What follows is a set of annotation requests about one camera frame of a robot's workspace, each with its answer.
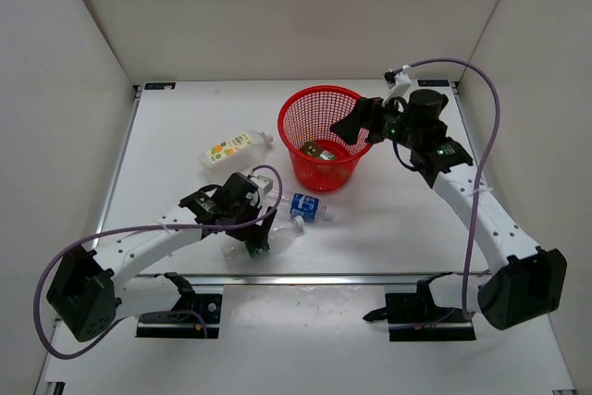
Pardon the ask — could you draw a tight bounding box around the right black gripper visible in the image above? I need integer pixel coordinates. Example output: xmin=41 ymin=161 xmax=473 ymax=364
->
xmin=332 ymin=93 xmax=422 ymax=150

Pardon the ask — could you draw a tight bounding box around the clear bottle green label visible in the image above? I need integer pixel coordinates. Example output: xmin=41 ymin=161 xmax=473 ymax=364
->
xmin=220 ymin=216 xmax=305 ymax=263

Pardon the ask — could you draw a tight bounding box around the green plastic bottle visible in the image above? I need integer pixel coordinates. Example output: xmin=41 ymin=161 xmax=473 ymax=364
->
xmin=299 ymin=140 xmax=348 ymax=162

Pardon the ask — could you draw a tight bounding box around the clear bottle blue label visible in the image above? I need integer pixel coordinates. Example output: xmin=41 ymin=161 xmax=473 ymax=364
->
xmin=266 ymin=191 xmax=333 ymax=224

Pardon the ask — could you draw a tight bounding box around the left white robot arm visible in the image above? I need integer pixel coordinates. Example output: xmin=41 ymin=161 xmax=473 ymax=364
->
xmin=46 ymin=173 xmax=277 ymax=342

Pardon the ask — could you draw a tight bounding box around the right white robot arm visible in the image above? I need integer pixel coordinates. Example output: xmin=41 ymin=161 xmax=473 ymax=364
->
xmin=330 ymin=89 xmax=567 ymax=330

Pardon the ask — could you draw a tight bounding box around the red plastic mesh basket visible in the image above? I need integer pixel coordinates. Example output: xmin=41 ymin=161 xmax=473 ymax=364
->
xmin=277 ymin=85 xmax=372 ymax=192

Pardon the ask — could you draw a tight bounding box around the white juice bottle fruit label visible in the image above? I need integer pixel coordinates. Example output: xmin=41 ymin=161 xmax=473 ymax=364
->
xmin=198 ymin=130 xmax=274 ymax=173

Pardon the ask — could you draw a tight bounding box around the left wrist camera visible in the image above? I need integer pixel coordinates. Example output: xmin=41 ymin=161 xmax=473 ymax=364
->
xmin=253 ymin=175 xmax=274 ymax=196

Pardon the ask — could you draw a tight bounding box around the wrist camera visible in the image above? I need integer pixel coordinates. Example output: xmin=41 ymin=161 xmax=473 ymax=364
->
xmin=253 ymin=175 xmax=274 ymax=196
xmin=384 ymin=65 xmax=412 ymax=101

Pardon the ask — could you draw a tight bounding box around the aluminium table rail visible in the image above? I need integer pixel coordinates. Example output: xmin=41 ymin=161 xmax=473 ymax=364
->
xmin=129 ymin=272 xmax=487 ymax=287

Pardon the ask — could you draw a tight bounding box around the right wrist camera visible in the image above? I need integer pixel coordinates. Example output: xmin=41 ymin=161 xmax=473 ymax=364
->
xmin=384 ymin=65 xmax=412 ymax=101

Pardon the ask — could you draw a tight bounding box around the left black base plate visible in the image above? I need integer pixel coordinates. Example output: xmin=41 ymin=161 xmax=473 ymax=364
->
xmin=136 ymin=272 xmax=223 ymax=339

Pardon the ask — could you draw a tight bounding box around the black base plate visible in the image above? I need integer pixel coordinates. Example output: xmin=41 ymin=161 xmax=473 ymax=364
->
xmin=363 ymin=272 xmax=476 ymax=342
xmin=136 ymin=272 xmax=223 ymax=339

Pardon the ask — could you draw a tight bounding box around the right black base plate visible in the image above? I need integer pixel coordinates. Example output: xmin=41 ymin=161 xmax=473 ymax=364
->
xmin=363 ymin=272 xmax=476 ymax=342

